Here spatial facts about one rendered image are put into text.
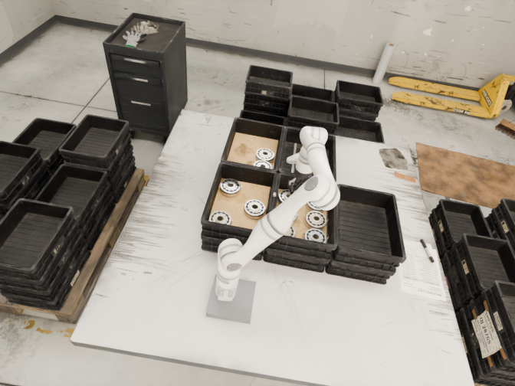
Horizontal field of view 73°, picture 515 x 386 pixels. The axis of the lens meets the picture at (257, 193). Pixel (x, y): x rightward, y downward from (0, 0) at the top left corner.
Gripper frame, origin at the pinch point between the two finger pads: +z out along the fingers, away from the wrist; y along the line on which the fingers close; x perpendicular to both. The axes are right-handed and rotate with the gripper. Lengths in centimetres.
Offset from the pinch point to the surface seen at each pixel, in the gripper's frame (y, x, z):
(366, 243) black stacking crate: 20.3, -32.6, 17.7
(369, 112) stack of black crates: 160, 69, 52
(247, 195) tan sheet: -11.2, 21.0, 17.6
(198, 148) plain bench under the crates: -6, 78, 31
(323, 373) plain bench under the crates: -32, -61, 30
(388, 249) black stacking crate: 27, -41, 18
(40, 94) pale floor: -61, 295, 101
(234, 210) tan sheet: -21.9, 16.3, 17.5
